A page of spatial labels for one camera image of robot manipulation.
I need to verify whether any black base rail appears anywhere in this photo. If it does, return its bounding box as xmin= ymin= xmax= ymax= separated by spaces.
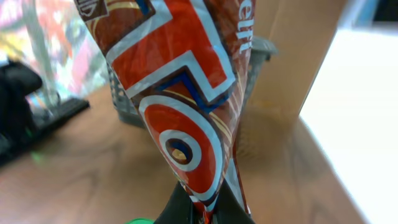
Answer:
xmin=1 ymin=97 xmax=90 ymax=166

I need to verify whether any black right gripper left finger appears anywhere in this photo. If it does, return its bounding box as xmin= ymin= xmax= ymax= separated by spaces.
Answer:
xmin=154 ymin=184 xmax=194 ymax=224

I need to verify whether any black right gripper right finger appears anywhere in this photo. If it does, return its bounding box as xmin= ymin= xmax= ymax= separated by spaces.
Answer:
xmin=214 ymin=182 xmax=255 ymax=224

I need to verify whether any green lid jar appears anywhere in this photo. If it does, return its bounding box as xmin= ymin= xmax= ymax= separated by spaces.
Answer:
xmin=126 ymin=218 xmax=154 ymax=224

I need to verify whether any grey plastic basket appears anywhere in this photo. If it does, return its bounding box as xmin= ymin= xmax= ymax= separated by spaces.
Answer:
xmin=106 ymin=36 xmax=279 ymax=128

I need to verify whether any red Top chocolate bar wrapper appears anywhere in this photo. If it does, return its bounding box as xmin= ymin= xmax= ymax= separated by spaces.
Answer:
xmin=74 ymin=0 xmax=256 ymax=223

